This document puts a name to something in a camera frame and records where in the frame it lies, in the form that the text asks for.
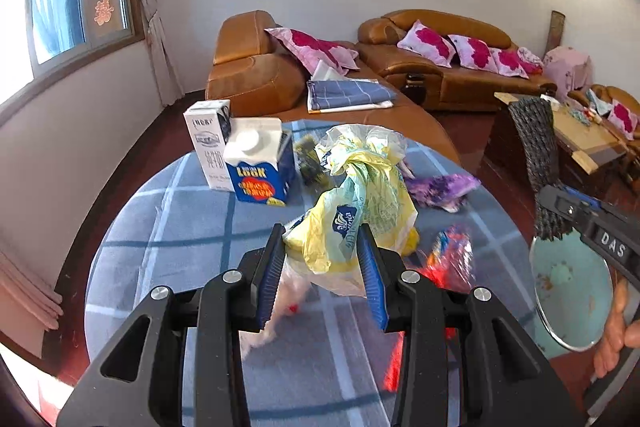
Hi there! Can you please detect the purple crinkled wrapper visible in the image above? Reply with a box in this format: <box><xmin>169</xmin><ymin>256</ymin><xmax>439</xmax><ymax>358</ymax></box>
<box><xmin>402</xmin><ymin>172</ymin><xmax>482</xmax><ymax>214</ymax></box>

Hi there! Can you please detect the dark snack packet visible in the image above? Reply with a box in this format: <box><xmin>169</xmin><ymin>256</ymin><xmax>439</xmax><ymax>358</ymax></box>
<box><xmin>292</xmin><ymin>132</ymin><xmax>333</xmax><ymax>188</ymax></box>

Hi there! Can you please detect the teal white cushion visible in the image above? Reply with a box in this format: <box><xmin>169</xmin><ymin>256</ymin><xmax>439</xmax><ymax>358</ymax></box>
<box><xmin>585</xmin><ymin>89</ymin><xmax>613</xmax><ymax>118</ymax></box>

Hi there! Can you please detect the wooden coffee table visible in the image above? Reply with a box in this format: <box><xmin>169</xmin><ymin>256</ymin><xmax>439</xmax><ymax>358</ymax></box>
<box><xmin>487</xmin><ymin>92</ymin><xmax>640</xmax><ymax>188</ymax></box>

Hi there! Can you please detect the pink floral rolled cushion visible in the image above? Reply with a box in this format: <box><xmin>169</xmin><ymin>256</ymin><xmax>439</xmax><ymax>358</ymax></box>
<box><xmin>517</xmin><ymin>47</ymin><xmax>545</xmax><ymax>75</ymax></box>

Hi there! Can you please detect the brown leather long sofa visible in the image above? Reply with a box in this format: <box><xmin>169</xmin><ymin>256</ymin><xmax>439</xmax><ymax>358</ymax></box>
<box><xmin>357</xmin><ymin>9</ymin><xmax>558</xmax><ymax>112</ymax></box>

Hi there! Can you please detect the folded blue checked cloth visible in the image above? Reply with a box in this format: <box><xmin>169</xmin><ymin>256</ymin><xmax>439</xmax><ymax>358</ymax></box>
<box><xmin>306</xmin><ymin>78</ymin><xmax>398</xmax><ymax>114</ymax></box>

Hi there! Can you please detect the round table blue checked cloth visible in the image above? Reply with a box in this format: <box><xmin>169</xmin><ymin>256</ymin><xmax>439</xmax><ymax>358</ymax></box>
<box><xmin>84</xmin><ymin>119</ymin><xmax>538</xmax><ymax>427</ymax></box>

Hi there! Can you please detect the teal trash bin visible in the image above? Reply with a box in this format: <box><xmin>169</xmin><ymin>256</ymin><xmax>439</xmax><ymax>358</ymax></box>
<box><xmin>529</xmin><ymin>227</ymin><xmax>615</xmax><ymax>353</ymax></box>

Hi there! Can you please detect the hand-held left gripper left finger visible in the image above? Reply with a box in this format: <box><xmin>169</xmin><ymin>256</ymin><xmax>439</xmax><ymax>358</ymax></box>
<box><xmin>57</xmin><ymin>223</ymin><xmax>287</xmax><ymax>427</ymax></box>

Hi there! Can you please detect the pale yellow plastic bag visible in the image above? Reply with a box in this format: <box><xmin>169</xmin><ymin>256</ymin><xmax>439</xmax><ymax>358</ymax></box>
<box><xmin>282</xmin><ymin>123</ymin><xmax>420</xmax><ymax>298</ymax></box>

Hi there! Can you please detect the red crinkled wrapper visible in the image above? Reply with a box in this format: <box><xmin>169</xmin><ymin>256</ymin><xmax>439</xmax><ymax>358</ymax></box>
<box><xmin>382</xmin><ymin>227</ymin><xmax>476</xmax><ymax>390</ymax></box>

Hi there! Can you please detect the brown leather chaise sofa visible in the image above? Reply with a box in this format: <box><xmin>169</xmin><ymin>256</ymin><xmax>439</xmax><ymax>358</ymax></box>
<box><xmin>206</xmin><ymin>10</ymin><xmax>463</xmax><ymax>172</ymax></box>

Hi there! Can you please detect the person's right hand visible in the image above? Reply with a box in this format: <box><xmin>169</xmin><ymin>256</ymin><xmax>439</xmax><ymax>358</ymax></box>
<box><xmin>594</xmin><ymin>281</ymin><xmax>640</xmax><ymax>379</ymax></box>

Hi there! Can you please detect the white plastic bag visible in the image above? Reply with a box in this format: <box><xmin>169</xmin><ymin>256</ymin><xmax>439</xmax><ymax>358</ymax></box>
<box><xmin>310</xmin><ymin>59</ymin><xmax>346</xmax><ymax>82</ymax></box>

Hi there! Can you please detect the pale curtain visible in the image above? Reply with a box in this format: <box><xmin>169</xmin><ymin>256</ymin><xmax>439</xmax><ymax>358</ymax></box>
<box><xmin>125</xmin><ymin>0</ymin><xmax>183</xmax><ymax>108</ymax></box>

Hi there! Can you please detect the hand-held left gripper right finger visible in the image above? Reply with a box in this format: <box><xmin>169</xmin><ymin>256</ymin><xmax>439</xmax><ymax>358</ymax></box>
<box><xmin>357</xmin><ymin>223</ymin><xmax>583</xmax><ymax>427</ymax></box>

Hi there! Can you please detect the dark small stool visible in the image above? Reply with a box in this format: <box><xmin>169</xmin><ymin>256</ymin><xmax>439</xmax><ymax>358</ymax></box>
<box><xmin>405</xmin><ymin>74</ymin><xmax>426</xmax><ymax>105</ymax></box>

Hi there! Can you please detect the pink cloth-covered furniture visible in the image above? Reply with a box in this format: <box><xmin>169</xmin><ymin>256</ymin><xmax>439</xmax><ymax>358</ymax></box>
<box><xmin>542</xmin><ymin>47</ymin><xmax>593</xmax><ymax>102</ymax></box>

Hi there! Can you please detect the brown leather armchair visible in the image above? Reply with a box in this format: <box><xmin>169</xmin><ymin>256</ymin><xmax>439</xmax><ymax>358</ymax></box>
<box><xmin>567</xmin><ymin>84</ymin><xmax>640</xmax><ymax>142</ymax></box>

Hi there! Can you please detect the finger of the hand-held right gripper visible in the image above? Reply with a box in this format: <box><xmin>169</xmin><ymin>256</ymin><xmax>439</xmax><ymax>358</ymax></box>
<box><xmin>537</xmin><ymin>185</ymin><xmax>606</xmax><ymax>233</ymax></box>

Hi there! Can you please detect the pink floral pillow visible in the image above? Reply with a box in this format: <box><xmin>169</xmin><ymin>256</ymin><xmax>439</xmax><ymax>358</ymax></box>
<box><xmin>606</xmin><ymin>99</ymin><xmax>640</xmax><ymax>140</ymax></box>
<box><xmin>397</xmin><ymin>20</ymin><xmax>457</xmax><ymax>68</ymax></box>
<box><xmin>447</xmin><ymin>34</ymin><xmax>499</xmax><ymax>72</ymax></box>
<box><xmin>264</xmin><ymin>27</ymin><xmax>360</xmax><ymax>75</ymax></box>
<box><xmin>490</xmin><ymin>48</ymin><xmax>531</xmax><ymax>80</ymax></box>

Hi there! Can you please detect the blue drink carton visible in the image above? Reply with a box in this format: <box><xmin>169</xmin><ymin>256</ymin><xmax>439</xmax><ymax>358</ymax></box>
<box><xmin>222</xmin><ymin>117</ymin><xmax>297</xmax><ymax>208</ymax></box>

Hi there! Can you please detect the white milk carton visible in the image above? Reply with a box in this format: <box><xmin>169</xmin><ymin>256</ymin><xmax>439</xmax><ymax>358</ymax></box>
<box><xmin>183</xmin><ymin>99</ymin><xmax>233</xmax><ymax>192</ymax></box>

